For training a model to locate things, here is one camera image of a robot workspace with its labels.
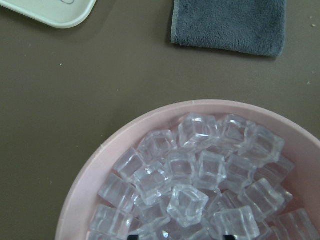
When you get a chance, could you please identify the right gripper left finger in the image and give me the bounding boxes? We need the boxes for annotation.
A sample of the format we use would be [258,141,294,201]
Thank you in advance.
[127,235,139,240]

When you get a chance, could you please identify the clear ice cubes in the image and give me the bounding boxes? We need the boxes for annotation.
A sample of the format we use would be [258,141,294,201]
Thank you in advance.
[86,113,320,240]

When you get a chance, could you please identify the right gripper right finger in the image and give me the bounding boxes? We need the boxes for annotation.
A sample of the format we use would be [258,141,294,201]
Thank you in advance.
[223,235,237,240]

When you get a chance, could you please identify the pink bowl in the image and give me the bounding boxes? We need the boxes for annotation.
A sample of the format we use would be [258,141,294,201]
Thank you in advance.
[55,99,320,240]

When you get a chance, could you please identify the grey folded cloth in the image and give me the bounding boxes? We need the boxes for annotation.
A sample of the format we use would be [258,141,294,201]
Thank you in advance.
[170,0,287,57]

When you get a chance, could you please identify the cream rabbit tray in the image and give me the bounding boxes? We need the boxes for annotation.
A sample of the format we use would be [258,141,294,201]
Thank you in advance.
[0,0,97,29]

